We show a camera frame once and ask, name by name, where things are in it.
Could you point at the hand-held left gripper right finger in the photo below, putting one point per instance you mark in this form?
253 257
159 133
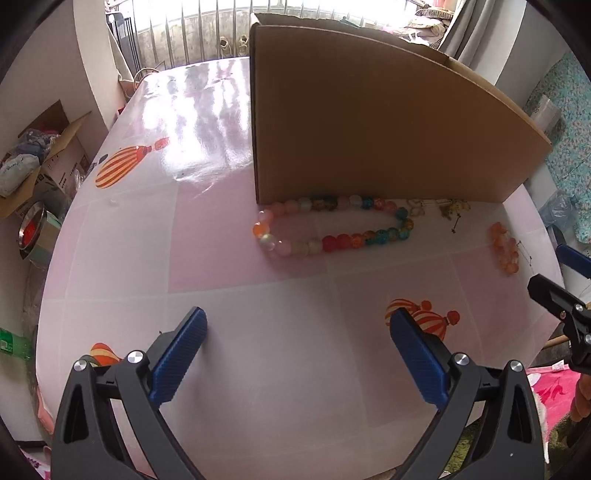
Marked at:
415 355

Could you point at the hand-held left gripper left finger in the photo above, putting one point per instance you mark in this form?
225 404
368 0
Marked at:
180 355

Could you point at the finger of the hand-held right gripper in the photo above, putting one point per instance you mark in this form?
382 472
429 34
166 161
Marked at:
554 297
575 261

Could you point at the large brown cardboard box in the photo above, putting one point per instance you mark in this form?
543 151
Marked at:
369 115

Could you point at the person's right hand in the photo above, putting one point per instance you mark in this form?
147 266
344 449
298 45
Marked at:
584 397

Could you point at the wooden stick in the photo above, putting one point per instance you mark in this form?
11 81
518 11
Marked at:
557 340

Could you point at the bluish clear plastic bag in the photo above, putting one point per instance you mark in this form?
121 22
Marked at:
556 212

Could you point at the pink flower print cloth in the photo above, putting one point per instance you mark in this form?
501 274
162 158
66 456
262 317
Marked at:
554 392

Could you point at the pink balloon print tablecloth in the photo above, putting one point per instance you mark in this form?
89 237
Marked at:
277 323

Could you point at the teal floral cloth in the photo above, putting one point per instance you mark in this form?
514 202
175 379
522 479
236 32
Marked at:
572 152

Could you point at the clear plastic roll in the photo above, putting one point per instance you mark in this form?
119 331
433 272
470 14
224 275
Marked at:
545 117

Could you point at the green plastic bottle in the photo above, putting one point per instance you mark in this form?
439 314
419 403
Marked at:
11 344

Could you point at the metal bowl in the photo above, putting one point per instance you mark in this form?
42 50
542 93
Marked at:
32 224

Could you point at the open cardboard box with clothes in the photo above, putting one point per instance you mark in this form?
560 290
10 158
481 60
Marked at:
60 157

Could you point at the white filled bag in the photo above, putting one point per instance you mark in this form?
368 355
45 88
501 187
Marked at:
16 175

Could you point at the grey curtain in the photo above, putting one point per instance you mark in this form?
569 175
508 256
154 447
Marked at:
461 27

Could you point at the pile of bedding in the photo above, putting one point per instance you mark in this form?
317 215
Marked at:
434 23

